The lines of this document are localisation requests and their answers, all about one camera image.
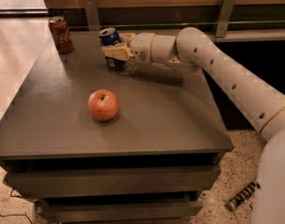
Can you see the lower grey drawer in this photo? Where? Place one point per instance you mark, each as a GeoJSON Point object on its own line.
{"type": "Point", "coordinates": [120, 212]}

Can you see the right metal bracket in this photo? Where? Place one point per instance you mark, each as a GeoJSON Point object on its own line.
{"type": "Point", "coordinates": [224, 16]}

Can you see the metal bracket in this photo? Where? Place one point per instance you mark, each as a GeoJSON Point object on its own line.
{"type": "Point", "coordinates": [224, 16]}
{"type": "Point", "coordinates": [91, 10]}

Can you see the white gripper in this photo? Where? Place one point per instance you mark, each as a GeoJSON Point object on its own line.
{"type": "Point", "coordinates": [141, 48]}

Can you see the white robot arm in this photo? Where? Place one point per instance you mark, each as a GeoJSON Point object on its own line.
{"type": "Point", "coordinates": [261, 104]}

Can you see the upper grey drawer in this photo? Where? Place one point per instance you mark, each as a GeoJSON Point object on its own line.
{"type": "Point", "coordinates": [99, 182]}

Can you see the horizontal metal rail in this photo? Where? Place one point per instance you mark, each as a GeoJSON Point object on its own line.
{"type": "Point", "coordinates": [206, 25]}

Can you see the blue pepsi can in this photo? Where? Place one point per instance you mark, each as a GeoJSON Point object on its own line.
{"type": "Point", "coordinates": [110, 37]}

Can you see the white power strip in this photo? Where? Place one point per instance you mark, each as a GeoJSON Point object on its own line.
{"type": "Point", "coordinates": [242, 196]}

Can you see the grey drawer cabinet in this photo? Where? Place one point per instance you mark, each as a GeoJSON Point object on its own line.
{"type": "Point", "coordinates": [95, 146]}

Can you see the left metal bracket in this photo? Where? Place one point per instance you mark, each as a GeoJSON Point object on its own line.
{"type": "Point", "coordinates": [91, 10]}

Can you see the red coca-cola can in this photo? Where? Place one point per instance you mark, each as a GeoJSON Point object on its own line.
{"type": "Point", "coordinates": [60, 34]}

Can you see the grey drawer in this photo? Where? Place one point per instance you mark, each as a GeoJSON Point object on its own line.
{"type": "Point", "coordinates": [120, 212]}
{"type": "Point", "coordinates": [99, 182]}

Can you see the red apple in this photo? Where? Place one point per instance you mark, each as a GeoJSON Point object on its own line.
{"type": "Point", "coordinates": [103, 105]}

